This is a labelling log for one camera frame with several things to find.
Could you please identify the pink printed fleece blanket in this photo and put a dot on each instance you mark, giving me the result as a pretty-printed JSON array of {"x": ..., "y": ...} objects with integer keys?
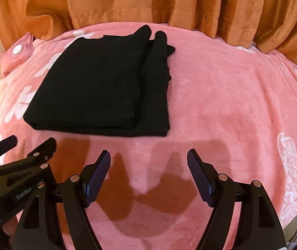
[{"x": 229, "y": 104}]

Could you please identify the pink pillow with white button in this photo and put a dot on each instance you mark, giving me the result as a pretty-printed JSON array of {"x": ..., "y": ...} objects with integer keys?
[{"x": 17, "y": 53}]

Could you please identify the orange curtain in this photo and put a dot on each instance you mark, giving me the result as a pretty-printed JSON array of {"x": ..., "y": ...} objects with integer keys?
[{"x": 148, "y": 2}]

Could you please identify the black garment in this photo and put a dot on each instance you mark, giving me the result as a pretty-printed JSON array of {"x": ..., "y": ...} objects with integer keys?
[{"x": 93, "y": 88}]

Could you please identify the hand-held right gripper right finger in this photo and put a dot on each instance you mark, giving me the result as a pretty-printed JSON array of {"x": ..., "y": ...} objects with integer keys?
[{"x": 200, "y": 179}]

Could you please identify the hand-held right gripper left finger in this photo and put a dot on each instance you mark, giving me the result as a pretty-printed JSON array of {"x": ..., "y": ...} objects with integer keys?
[{"x": 97, "y": 179}]

